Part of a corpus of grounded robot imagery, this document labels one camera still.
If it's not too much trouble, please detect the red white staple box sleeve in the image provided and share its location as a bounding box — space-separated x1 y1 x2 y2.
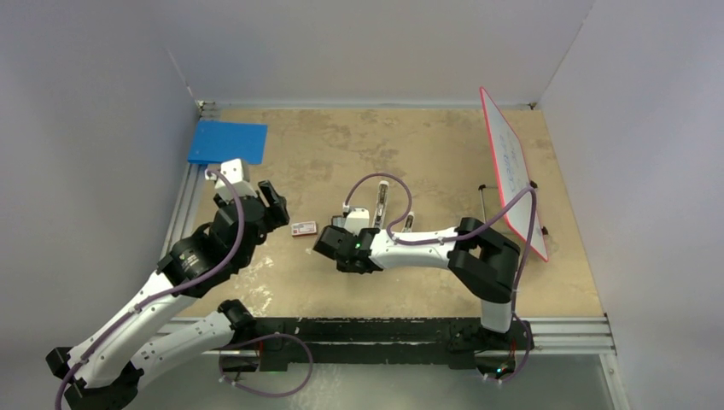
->
290 221 318 237

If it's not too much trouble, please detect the small white staple remover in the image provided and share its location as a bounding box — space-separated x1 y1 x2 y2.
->
401 211 415 232

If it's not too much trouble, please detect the white stapler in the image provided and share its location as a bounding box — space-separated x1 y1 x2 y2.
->
372 180 389 229

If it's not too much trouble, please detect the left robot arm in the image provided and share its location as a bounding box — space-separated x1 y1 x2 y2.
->
45 179 289 409

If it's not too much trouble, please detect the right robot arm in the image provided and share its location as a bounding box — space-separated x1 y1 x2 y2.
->
312 217 526 348

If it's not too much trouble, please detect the blue plastic board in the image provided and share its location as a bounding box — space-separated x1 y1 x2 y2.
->
187 120 268 165

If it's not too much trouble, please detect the red framed whiteboard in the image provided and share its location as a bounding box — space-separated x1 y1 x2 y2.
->
479 87 549 261

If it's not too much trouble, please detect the whiteboard metal stand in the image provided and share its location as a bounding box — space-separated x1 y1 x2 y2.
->
478 184 550 237

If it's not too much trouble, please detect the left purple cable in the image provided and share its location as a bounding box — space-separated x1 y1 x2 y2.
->
53 165 245 410

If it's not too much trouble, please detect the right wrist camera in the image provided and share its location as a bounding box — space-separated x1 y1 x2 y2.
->
331 207 371 235

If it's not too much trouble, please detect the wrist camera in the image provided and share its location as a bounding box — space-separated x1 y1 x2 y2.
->
204 158 257 202
331 207 371 235

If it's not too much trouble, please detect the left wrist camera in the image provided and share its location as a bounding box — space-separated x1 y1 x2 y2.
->
204 158 257 202

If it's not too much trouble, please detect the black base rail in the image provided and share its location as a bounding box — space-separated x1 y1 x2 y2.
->
227 317 534 377

